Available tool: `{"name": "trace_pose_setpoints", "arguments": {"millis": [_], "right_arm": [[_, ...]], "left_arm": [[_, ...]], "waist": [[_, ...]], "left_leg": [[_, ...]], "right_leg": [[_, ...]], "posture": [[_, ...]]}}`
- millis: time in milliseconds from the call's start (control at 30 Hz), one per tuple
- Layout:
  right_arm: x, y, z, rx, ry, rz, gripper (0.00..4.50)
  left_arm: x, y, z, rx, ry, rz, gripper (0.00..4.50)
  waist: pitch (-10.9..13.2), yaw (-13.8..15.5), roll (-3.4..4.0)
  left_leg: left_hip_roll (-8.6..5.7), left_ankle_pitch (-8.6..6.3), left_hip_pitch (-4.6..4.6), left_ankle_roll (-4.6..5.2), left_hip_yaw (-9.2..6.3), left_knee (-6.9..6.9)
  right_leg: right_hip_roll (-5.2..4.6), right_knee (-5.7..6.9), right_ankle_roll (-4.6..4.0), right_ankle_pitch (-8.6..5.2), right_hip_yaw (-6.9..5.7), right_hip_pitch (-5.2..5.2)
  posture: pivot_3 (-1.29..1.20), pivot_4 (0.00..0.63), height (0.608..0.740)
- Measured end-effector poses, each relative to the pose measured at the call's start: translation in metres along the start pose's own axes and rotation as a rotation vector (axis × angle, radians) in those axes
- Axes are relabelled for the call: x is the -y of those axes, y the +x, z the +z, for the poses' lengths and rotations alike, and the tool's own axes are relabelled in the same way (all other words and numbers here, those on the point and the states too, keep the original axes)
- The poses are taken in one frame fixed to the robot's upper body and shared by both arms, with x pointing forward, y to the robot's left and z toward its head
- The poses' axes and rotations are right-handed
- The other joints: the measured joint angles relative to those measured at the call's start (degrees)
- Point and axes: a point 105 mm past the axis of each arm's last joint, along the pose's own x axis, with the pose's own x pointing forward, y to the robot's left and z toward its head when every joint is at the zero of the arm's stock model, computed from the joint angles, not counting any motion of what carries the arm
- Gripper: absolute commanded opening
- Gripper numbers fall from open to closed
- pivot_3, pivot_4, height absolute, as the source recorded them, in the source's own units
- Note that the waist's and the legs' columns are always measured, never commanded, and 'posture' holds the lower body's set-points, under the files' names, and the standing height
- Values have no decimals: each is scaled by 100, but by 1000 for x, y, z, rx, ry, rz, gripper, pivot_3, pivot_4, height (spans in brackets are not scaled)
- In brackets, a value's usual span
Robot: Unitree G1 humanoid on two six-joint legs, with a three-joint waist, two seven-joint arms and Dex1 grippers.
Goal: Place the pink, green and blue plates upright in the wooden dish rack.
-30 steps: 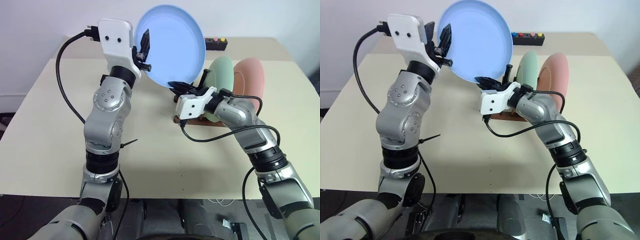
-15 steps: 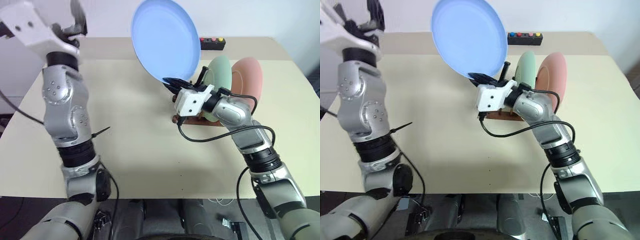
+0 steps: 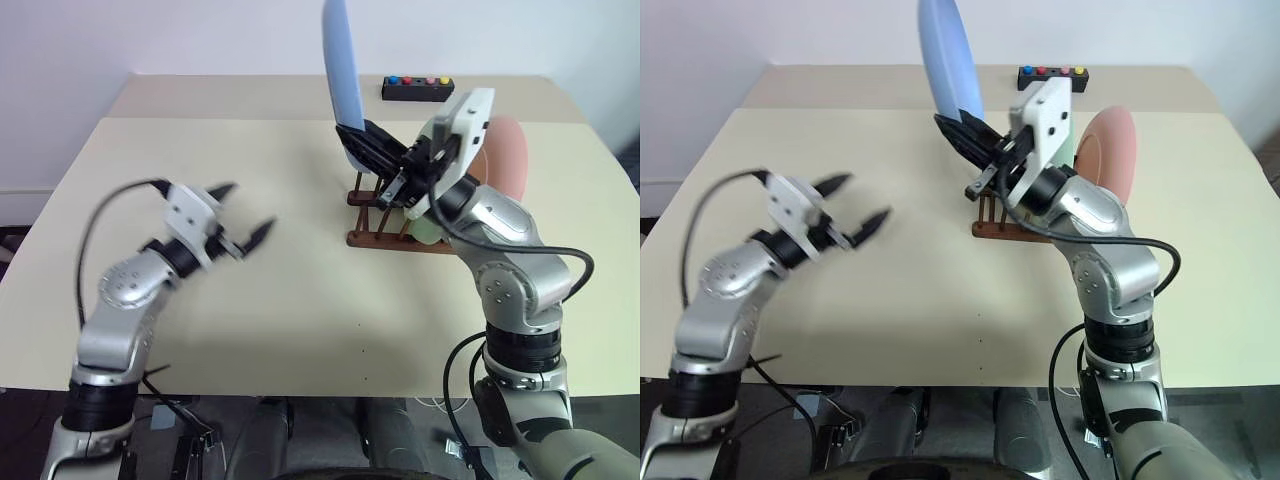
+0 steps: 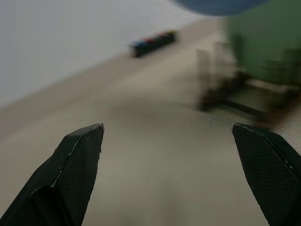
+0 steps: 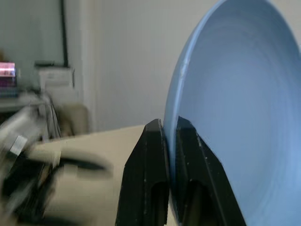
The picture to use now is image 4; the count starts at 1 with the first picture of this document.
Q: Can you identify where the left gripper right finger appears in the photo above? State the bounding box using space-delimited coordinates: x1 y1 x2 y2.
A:
231 122 301 226

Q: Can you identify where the green plate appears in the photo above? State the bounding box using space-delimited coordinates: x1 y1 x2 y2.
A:
223 14 301 82

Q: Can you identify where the cream table mat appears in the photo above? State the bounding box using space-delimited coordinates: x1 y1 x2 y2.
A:
0 54 301 226

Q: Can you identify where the black box with coloured buttons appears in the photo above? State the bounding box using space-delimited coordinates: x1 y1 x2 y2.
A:
128 30 178 58

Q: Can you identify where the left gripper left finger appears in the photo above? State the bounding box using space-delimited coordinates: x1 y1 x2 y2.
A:
0 123 105 226

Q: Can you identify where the wooden dish rack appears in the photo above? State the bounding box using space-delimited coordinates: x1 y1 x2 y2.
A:
196 41 301 132

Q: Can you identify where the blue plate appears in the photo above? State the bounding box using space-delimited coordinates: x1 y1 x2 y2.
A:
170 0 271 16

